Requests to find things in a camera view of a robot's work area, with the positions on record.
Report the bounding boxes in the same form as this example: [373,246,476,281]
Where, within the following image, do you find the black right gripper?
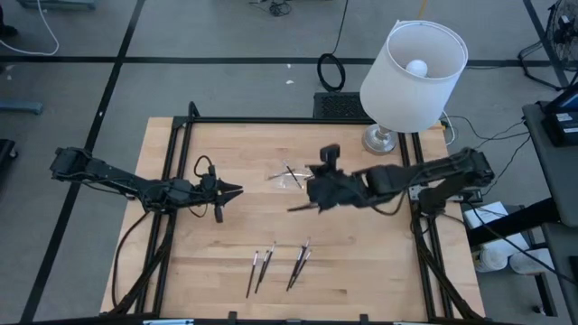
[305,144,365,214]

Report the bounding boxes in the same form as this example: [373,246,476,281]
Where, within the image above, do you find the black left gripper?
[200,165,244,224]

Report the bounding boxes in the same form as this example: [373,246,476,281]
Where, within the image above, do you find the clear acrylic organizer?
[266,160,317,190]

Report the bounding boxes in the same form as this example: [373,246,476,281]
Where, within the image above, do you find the silver lamp base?
[361,123,399,156]

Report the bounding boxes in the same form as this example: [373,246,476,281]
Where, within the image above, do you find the black perforated floor box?
[312,91,365,121]

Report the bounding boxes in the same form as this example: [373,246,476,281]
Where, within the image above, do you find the white lamp shade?
[359,19,469,135]

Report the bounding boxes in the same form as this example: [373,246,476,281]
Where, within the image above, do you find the white box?
[462,200,511,231]

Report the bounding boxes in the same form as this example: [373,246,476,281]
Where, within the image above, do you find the white light bulb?
[405,59,429,79]

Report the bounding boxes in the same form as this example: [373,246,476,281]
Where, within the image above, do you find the white paper roll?
[509,250,555,275]
[473,238,514,274]

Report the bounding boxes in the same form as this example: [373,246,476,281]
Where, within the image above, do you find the grey table foot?
[0,101,44,116]

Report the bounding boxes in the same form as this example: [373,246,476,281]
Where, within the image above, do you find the grey side table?
[541,223,578,325]
[522,102,578,227]

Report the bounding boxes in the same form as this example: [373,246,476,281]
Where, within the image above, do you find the black device with labels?
[543,107,578,148]

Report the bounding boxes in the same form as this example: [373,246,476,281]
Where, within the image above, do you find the grey floor bar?
[16,0,97,11]

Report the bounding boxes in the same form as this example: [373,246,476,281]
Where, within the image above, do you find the blue screen laptop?
[544,83,578,114]

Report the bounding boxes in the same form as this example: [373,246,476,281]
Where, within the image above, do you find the person's foot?
[0,4,19,38]

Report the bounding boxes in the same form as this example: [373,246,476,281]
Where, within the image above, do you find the black standing fan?
[517,0,578,91]

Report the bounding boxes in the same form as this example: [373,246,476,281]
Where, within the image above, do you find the black frame crossbar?
[172,101,376,125]

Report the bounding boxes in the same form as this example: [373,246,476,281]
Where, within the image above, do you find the black frame side rails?
[107,116,195,317]
[396,130,487,322]

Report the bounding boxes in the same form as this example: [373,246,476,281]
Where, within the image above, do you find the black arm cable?
[110,209,153,308]

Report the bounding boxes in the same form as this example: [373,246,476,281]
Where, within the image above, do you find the coiled black floor cable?
[316,0,350,93]

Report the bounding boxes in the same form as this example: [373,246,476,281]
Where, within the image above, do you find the tangled black floor cable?
[249,0,293,18]

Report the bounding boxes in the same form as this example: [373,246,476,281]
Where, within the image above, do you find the white floor cable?
[0,0,61,58]

